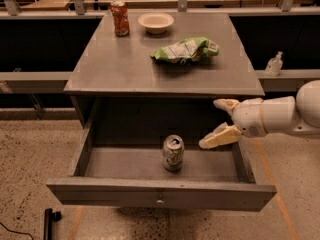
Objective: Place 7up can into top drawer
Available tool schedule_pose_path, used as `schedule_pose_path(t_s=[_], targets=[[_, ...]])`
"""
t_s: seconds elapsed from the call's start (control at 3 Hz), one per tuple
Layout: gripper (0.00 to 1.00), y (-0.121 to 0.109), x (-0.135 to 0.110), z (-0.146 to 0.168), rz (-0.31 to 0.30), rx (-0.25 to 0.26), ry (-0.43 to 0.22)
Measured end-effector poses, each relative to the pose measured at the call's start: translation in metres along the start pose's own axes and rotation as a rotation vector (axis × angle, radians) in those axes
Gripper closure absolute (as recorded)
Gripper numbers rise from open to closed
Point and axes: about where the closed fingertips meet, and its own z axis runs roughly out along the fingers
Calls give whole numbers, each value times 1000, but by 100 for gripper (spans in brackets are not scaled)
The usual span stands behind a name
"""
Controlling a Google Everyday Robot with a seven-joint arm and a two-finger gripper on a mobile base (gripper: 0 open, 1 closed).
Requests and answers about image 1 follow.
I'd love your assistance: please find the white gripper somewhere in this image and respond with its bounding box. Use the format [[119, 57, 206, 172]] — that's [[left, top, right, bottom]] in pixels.
[[199, 98, 267, 149]]

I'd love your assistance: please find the green chip bag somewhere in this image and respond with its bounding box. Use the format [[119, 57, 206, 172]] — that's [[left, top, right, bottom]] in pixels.
[[150, 37, 220, 64]]

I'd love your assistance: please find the black floor cable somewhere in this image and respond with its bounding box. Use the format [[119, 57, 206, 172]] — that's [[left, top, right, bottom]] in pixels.
[[0, 221, 36, 240]]

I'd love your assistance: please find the open grey top drawer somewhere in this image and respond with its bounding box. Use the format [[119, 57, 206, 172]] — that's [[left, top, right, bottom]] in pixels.
[[47, 98, 276, 212]]

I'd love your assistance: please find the silver 7up soda can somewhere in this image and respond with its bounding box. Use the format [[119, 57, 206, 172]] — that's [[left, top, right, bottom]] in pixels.
[[162, 135, 184, 172]]

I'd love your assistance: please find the orange soda can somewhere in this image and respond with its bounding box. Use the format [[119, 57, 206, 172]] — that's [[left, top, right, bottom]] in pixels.
[[110, 1, 130, 37]]

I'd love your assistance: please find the grey wooden cabinet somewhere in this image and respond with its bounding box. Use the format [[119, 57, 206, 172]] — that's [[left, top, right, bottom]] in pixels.
[[63, 11, 266, 135]]

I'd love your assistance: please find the clear hand sanitizer bottle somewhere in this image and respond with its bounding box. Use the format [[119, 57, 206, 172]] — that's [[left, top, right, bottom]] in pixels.
[[265, 51, 283, 77]]

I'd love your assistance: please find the grey metal railing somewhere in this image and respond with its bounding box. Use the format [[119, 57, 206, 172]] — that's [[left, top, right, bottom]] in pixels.
[[0, 0, 320, 118]]

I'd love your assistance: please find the black floor stand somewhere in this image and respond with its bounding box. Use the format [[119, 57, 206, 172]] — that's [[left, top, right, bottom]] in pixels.
[[43, 208, 62, 240]]

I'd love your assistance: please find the white paper bowl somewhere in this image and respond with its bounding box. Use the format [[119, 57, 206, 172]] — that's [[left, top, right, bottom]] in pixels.
[[138, 13, 174, 34]]

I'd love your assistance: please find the round metal drawer knob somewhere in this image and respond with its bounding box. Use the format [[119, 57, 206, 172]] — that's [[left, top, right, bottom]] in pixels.
[[156, 199, 165, 206]]

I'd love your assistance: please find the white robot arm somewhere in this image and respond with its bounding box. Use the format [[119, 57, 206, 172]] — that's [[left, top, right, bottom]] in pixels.
[[199, 80, 320, 149]]

